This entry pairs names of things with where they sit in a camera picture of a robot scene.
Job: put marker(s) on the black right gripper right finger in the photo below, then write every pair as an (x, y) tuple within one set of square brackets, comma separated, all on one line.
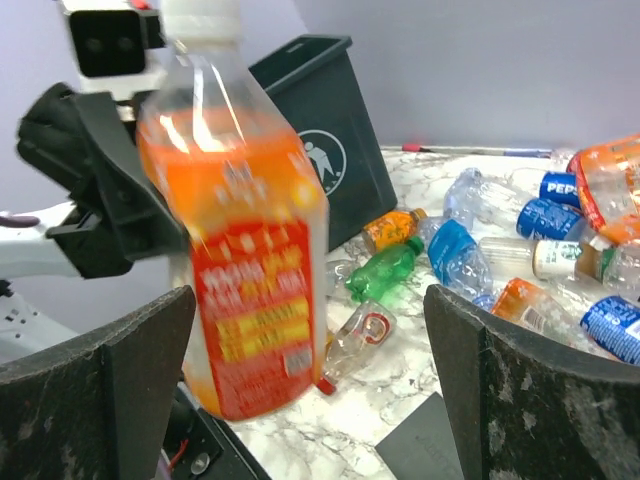
[(522, 406)]

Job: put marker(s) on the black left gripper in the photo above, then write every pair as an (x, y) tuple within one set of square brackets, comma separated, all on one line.
[(118, 217)]

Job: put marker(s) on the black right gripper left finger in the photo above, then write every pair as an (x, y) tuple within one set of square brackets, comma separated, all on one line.
[(97, 406)]

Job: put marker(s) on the crushed orange label bottle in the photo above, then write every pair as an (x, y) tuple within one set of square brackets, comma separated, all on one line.
[(531, 307)]

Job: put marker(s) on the blue label clear bottle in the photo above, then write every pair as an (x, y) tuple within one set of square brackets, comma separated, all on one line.
[(613, 323)]

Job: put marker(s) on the red cap clear bottle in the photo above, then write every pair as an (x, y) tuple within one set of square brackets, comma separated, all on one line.
[(355, 343)]

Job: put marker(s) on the large orange label bottle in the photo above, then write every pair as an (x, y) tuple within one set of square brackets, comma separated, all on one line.
[(235, 174)]

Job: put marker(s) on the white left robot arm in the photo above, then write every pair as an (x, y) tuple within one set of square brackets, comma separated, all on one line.
[(25, 251)]

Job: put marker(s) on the dark green plastic bin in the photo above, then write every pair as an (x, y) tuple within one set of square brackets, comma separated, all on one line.
[(312, 82)]

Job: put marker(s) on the black rectangular box centre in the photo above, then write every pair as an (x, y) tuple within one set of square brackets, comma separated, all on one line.
[(422, 446)]

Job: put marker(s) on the white label coffee bottle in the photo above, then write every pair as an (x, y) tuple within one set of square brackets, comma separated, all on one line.
[(541, 259)]

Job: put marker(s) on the light blue label water bottle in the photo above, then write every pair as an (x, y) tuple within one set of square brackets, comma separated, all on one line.
[(457, 260)]

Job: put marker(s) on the blue label bottle middle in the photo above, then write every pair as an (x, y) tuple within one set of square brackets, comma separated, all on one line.
[(545, 219)]

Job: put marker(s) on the green plastic bottle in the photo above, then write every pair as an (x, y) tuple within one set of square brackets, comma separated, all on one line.
[(384, 270)]

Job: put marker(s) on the clear crushed water bottle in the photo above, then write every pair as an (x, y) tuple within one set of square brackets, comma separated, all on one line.
[(490, 199)]

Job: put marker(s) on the small orange juice bottle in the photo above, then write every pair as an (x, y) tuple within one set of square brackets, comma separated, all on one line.
[(394, 227)]

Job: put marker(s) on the pepsi bottle upper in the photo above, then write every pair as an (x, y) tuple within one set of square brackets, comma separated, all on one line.
[(557, 186)]

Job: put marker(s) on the big orange bottle at back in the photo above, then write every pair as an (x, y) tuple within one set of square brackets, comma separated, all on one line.
[(607, 180)]

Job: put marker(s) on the red blue pen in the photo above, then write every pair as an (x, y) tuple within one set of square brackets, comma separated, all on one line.
[(470, 150)]

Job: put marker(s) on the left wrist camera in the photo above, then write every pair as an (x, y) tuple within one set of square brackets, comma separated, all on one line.
[(114, 44)]

